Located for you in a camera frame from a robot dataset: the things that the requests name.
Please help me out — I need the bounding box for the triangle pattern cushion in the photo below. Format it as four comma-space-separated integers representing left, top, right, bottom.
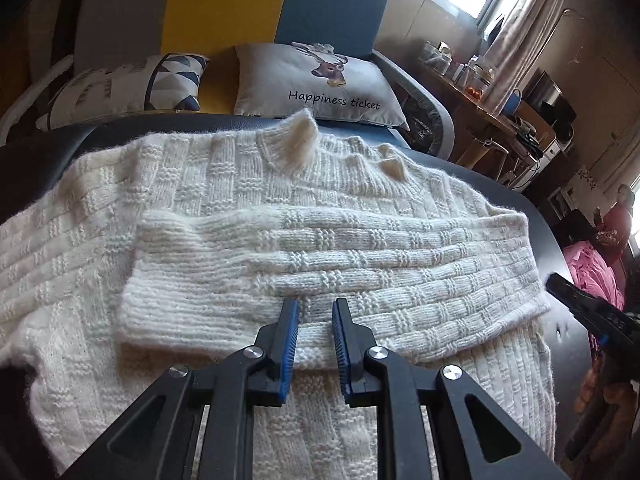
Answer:
35, 52, 208, 131

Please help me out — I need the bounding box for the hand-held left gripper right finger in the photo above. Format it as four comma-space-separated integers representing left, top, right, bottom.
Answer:
332, 298, 568, 480

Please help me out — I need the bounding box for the pink quilt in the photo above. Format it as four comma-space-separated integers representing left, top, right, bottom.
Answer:
562, 240, 626, 311

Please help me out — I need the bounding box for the white knitted sweater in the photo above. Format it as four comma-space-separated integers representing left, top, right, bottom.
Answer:
0, 110, 557, 480

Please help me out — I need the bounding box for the black television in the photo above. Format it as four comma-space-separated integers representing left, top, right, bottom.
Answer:
525, 70, 576, 121

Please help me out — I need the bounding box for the white low shelf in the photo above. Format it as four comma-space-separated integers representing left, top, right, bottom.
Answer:
547, 167, 611, 216

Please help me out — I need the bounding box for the person's right hand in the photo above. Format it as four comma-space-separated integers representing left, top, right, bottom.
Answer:
574, 367, 608, 413

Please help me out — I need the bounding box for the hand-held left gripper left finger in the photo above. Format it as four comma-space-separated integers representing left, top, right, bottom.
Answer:
62, 298, 301, 480

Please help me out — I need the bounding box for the grey yellow blue sofa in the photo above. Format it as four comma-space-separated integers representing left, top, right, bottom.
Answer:
0, 0, 456, 161

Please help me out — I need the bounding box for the blue chair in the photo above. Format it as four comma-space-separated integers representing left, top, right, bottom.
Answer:
500, 89, 523, 116

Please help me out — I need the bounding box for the grey deer print cushion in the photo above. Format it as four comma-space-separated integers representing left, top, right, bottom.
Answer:
232, 42, 411, 131

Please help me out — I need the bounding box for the wooden side table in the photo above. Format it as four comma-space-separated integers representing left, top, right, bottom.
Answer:
417, 55, 531, 181

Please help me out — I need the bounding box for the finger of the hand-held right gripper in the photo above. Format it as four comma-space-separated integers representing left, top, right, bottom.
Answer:
545, 272, 611, 333

